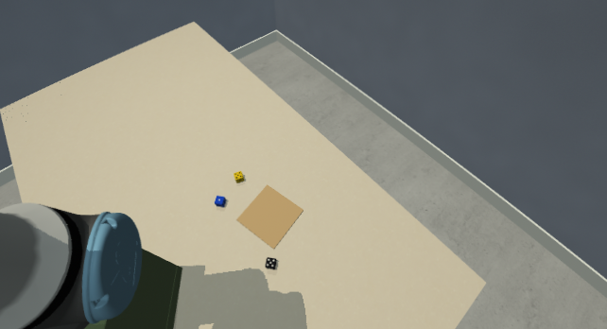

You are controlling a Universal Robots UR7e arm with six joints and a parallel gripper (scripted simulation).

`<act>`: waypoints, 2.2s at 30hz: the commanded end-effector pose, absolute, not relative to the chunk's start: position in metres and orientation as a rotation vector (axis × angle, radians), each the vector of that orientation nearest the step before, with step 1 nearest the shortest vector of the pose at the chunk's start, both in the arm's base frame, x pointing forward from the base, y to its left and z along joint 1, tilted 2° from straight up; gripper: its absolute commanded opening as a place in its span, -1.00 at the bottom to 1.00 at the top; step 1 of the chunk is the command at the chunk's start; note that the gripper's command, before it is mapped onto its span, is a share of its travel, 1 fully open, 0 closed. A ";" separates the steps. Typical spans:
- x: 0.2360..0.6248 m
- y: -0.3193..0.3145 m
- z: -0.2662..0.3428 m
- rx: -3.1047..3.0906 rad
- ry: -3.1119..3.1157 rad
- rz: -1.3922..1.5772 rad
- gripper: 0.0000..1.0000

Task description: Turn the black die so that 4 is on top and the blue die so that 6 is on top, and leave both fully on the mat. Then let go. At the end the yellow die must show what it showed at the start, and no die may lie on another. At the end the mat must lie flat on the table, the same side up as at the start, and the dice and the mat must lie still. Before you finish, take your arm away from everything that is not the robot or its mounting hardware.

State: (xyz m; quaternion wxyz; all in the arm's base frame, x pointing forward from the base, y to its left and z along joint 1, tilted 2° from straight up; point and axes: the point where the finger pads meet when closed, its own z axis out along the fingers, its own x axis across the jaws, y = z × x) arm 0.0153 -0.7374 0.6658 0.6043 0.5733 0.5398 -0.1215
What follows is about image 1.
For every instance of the blue die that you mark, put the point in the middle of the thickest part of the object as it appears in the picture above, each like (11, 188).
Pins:
(220, 201)

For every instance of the tan square mat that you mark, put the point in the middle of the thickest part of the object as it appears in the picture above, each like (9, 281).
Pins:
(270, 216)

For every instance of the black die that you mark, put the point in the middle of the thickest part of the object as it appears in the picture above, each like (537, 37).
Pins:
(271, 263)

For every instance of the yellow die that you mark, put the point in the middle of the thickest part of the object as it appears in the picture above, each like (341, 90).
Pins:
(239, 177)

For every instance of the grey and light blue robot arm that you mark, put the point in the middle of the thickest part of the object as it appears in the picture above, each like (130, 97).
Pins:
(59, 268)

